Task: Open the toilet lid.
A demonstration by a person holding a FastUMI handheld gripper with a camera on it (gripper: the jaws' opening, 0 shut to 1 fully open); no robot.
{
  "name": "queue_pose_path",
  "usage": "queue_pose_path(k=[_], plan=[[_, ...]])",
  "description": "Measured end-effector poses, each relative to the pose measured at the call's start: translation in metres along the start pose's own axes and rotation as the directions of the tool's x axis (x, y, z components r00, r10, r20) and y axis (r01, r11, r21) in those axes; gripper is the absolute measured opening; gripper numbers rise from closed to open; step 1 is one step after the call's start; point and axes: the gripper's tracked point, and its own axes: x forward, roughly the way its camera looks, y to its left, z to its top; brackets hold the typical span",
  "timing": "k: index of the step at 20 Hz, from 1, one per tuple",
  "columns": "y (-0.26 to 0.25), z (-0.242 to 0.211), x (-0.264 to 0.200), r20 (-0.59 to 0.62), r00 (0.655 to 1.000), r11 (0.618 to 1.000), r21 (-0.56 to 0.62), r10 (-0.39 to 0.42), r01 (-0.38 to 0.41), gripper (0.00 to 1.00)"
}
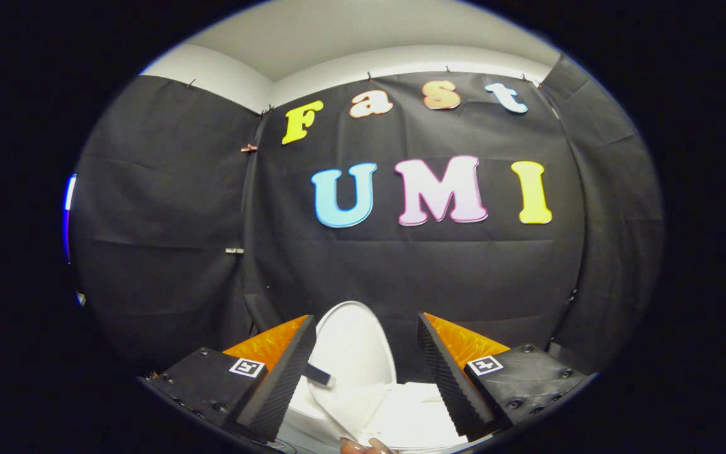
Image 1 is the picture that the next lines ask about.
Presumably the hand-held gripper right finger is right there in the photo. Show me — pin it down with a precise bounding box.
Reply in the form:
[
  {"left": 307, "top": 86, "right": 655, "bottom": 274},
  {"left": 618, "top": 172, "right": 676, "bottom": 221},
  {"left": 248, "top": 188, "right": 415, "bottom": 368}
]
[{"left": 417, "top": 313, "right": 590, "bottom": 441}]

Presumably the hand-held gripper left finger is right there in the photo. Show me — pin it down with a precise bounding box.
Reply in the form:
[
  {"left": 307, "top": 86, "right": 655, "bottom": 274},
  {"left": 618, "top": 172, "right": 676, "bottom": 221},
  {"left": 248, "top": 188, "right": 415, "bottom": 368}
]
[{"left": 147, "top": 315, "right": 318, "bottom": 443}]

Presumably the black lid lift handle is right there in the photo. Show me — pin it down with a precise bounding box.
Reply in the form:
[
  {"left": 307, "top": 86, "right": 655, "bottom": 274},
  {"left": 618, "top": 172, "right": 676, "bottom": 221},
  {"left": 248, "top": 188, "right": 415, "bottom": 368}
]
[{"left": 302, "top": 364, "right": 333, "bottom": 387}]

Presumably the black backdrop cloth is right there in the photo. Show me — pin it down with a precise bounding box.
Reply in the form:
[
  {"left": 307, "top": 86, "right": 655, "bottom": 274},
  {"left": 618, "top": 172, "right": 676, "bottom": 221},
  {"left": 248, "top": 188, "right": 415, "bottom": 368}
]
[{"left": 68, "top": 54, "right": 664, "bottom": 380}]

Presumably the row of dark cloth clips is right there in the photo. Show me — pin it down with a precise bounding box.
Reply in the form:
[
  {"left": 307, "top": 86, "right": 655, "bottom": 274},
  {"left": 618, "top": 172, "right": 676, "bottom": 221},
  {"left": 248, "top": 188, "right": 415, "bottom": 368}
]
[{"left": 185, "top": 63, "right": 545, "bottom": 120}]

